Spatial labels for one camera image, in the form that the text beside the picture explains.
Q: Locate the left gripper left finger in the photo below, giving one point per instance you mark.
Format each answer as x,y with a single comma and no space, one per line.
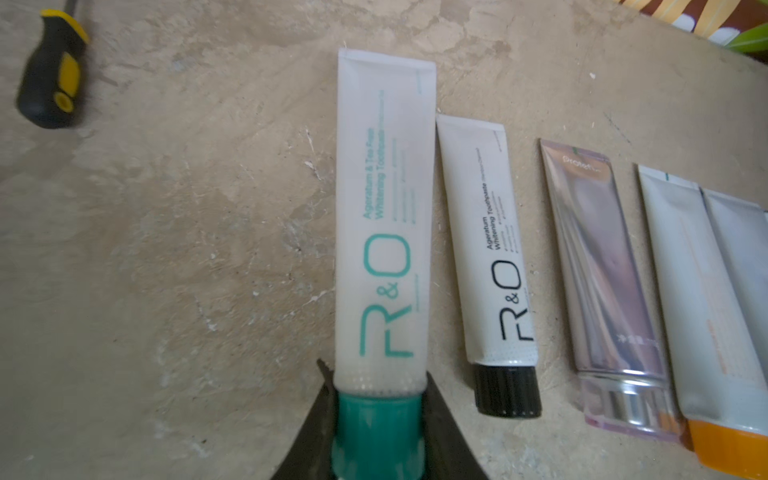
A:
310,456

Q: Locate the black cap toothpaste tube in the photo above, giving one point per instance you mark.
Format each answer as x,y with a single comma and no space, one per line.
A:
497,317

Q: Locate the green cap toothpaste tube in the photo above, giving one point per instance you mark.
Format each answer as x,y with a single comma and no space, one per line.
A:
386,125

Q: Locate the black handle screwdriver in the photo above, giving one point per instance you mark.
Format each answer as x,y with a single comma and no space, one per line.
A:
49,94

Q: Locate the dark cap toothpaste tube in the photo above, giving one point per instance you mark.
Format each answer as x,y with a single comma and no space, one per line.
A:
740,228

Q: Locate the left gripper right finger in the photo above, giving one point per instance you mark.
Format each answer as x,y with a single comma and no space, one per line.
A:
447,453

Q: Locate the clear pink tube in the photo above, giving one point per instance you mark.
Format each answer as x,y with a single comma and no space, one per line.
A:
619,357

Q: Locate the orange cap toothpaste tube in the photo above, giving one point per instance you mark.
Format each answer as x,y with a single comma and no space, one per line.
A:
720,385

